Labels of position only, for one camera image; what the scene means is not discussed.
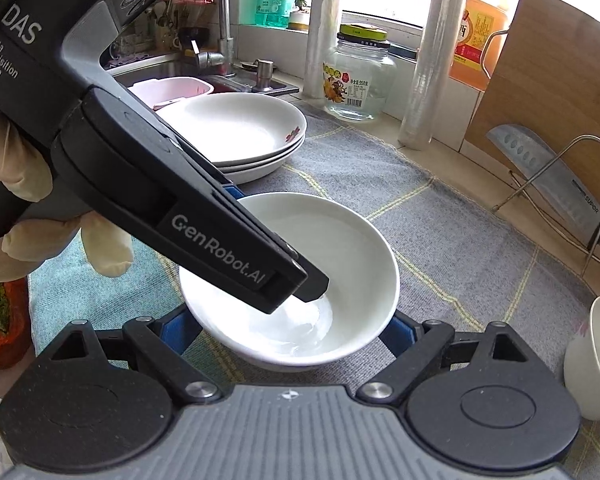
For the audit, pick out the small potted plant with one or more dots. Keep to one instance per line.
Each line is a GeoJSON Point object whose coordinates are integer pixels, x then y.
{"type": "Point", "coordinates": [299, 16]}

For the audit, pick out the teal towel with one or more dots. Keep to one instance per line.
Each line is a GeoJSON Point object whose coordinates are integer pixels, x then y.
{"type": "Point", "coordinates": [66, 288]}

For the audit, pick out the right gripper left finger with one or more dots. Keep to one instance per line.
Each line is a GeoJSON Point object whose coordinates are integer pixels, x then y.
{"type": "Point", "coordinates": [157, 347]}

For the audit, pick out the pink basin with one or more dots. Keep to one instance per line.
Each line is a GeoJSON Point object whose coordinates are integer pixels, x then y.
{"type": "Point", "coordinates": [159, 93]}

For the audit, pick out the gloved left hand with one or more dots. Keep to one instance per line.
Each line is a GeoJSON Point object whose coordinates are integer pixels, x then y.
{"type": "Point", "coordinates": [28, 244]}

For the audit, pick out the steel kitchen knife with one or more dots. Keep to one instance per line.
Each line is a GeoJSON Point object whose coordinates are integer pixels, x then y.
{"type": "Point", "coordinates": [555, 185]}

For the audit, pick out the large white fruit plate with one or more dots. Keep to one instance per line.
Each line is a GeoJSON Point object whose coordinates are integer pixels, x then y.
{"type": "Point", "coordinates": [236, 127]}

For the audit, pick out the bamboo cutting board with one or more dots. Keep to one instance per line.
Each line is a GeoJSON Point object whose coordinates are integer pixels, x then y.
{"type": "Point", "coordinates": [547, 78]}

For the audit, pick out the glass jar yellow lid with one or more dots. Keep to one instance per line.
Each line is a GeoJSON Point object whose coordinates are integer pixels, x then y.
{"type": "Point", "coordinates": [358, 73]}

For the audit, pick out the white floral bowl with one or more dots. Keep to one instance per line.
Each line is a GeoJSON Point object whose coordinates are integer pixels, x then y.
{"type": "Point", "coordinates": [582, 364]}
{"type": "Point", "coordinates": [281, 332]}

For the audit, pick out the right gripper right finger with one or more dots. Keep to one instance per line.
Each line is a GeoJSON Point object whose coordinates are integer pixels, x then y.
{"type": "Point", "coordinates": [418, 349]}

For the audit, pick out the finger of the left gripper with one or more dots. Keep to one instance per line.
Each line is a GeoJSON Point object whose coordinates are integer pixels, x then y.
{"type": "Point", "coordinates": [234, 191]}
{"type": "Point", "coordinates": [316, 283]}

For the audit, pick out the plastic wrap roll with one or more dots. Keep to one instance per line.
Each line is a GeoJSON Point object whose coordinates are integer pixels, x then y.
{"type": "Point", "coordinates": [432, 68]}
{"type": "Point", "coordinates": [324, 24]}

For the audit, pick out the steel faucet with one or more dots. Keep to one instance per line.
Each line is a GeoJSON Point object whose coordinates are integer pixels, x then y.
{"type": "Point", "coordinates": [222, 59]}

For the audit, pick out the orange oil bottle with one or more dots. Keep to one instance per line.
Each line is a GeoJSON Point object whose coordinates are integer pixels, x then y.
{"type": "Point", "coordinates": [479, 20]}

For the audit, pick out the red snack bag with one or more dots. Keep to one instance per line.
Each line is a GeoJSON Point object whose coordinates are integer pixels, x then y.
{"type": "Point", "coordinates": [15, 323]}

